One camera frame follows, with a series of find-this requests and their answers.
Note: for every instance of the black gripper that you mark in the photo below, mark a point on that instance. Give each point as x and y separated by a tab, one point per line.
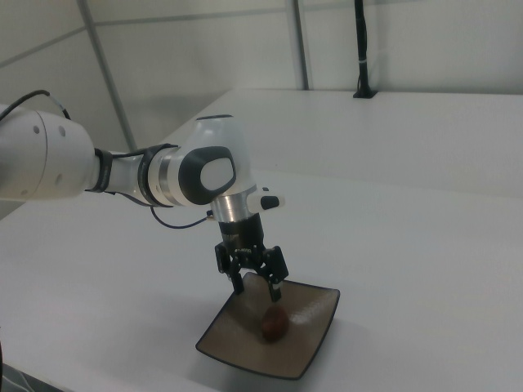
243	237

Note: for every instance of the small round brown food item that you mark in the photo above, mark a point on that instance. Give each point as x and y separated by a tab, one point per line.
274	324

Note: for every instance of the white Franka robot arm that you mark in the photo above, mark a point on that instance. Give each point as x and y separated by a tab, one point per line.
49	159

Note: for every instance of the square brown ceramic plate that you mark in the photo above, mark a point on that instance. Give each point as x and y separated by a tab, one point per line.
237	335

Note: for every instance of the black camera stand pole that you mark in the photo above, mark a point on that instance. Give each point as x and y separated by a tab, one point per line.
362	49

